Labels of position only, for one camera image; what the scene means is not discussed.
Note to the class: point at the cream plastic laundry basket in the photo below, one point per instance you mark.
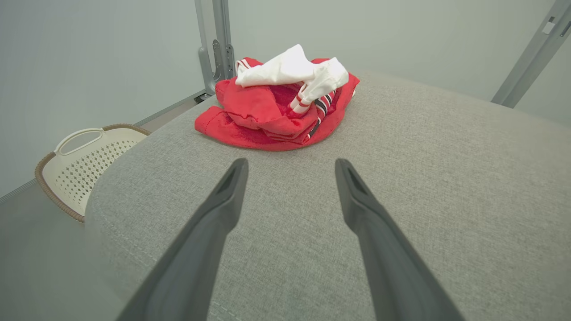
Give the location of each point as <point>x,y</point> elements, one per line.
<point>89,174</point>

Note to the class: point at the grey metal frame post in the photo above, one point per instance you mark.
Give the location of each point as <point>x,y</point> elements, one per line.
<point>221,22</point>
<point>531,58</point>

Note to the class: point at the red jersey with white sleeves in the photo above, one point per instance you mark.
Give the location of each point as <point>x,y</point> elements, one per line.
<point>254,107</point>

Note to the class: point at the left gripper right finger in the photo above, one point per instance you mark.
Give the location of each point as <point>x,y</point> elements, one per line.
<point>388,267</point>

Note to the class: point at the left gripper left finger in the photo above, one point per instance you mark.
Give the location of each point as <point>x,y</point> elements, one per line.
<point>196,258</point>

